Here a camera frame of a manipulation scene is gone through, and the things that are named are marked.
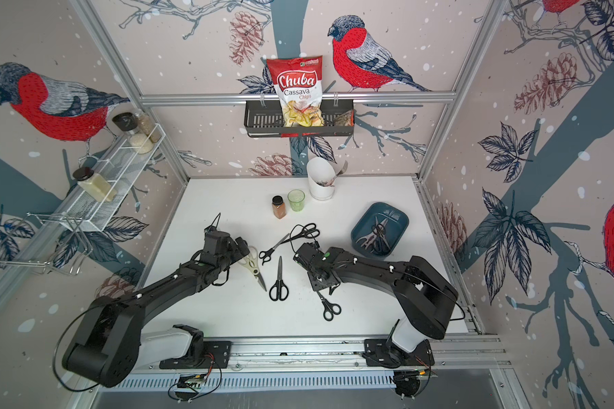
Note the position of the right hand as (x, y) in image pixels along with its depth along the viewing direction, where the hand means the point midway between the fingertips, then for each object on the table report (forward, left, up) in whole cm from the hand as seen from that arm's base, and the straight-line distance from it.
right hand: (322, 278), depth 86 cm
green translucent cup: (+36, +12, +1) cm, 38 cm away
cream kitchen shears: (+6, +27, -2) cm, 28 cm away
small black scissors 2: (-8, -3, +11) cm, 13 cm away
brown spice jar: (+27, +18, +5) cm, 33 cm away
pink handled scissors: (+18, -19, -2) cm, 26 cm away
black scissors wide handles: (+20, +6, -2) cm, 21 cm away
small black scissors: (+9, +22, -3) cm, 24 cm away
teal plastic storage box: (+24, -30, -3) cm, 38 cm away
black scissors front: (-9, -2, -2) cm, 10 cm away
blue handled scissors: (+15, -22, -2) cm, 27 cm away
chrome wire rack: (-6, +66, +31) cm, 73 cm away
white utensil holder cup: (+45, +1, +3) cm, 46 cm away
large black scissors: (-4, +15, -2) cm, 16 cm away
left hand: (+11, +29, +5) cm, 32 cm away
